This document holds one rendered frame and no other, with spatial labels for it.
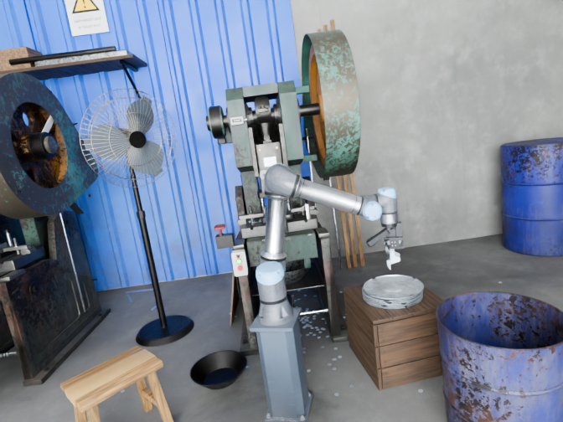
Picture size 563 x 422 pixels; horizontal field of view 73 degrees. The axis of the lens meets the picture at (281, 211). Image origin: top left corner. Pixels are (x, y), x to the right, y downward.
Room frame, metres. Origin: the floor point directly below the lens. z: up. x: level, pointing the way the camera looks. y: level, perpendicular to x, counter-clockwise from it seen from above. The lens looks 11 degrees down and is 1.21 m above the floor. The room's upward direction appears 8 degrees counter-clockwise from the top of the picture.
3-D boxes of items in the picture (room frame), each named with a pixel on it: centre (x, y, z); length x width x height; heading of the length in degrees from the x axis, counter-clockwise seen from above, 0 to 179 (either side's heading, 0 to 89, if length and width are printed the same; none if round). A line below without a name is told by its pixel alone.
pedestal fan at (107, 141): (2.78, 0.94, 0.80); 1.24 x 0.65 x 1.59; 1
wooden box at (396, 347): (1.78, -0.49, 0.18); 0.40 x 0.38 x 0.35; 9
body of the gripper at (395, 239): (1.62, -0.47, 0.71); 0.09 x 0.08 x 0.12; 74
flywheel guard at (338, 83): (2.43, -0.31, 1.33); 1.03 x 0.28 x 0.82; 1
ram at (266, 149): (2.28, 0.03, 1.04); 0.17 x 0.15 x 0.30; 1
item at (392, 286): (1.78, -0.50, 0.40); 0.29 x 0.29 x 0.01
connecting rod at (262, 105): (2.32, 0.03, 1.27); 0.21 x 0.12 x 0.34; 1
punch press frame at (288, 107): (2.46, 0.03, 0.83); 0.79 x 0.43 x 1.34; 1
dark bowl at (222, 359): (1.81, 0.44, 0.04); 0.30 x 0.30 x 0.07
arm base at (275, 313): (1.52, 0.08, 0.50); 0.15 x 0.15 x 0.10
